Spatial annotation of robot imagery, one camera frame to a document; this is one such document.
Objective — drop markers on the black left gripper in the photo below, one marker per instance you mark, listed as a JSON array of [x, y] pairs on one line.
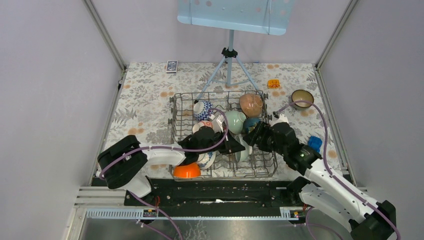
[[231, 145]]

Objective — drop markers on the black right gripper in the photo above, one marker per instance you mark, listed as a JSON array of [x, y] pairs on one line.
[[262, 129]]

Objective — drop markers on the pale green checkered bowl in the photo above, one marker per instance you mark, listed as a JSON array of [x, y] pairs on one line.
[[244, 154]]

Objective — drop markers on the dark brown patterned bowl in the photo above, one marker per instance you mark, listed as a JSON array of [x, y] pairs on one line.
[[303, 98]]

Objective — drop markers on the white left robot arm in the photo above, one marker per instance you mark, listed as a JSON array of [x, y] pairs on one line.
[[121, 163]]

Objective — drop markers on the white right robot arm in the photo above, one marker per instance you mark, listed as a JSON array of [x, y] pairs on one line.
[[319, 186]]

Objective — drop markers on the dark teal gold bowl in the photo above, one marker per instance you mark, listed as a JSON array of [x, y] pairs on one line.
[[249, 124]]

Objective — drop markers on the light green bowl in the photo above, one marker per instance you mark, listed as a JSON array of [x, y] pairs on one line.
[[236, 121]]

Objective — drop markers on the white blue floral bowl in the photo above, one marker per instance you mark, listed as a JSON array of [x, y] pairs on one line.
[[206, 160]]

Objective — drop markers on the pink speckled bowl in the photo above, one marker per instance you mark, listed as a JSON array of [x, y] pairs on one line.
[[251, 105]]

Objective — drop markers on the white red patterned bowl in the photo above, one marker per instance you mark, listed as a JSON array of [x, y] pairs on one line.
[[200, 124]]

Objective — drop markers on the blue white zigzag bowl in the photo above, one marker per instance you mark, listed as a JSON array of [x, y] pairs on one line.
[[202, 110]]

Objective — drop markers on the orange bowl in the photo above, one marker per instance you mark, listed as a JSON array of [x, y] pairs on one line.
[[187, 171]]

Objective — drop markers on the small yellow orange toy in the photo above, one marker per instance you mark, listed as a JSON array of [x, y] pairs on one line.
[[273, 84]]

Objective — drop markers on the blue plastic toy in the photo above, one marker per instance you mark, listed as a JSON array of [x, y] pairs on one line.
[[315, 143]]

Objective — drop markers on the light blue tripod stand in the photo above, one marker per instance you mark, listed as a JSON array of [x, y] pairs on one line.
[[228, 54]]

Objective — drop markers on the playing card box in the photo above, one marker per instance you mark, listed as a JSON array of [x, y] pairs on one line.
[[171, 66]]

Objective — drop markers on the light blue board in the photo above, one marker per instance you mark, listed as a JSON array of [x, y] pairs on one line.
[[270, 17]]

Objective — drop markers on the grey wire dish rack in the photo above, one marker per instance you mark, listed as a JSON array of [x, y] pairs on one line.
[[258, 165]]

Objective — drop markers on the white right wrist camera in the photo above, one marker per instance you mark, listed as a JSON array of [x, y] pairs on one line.
[[278, 117]]

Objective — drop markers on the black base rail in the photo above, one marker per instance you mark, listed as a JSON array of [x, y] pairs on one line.
[[222, 198]]

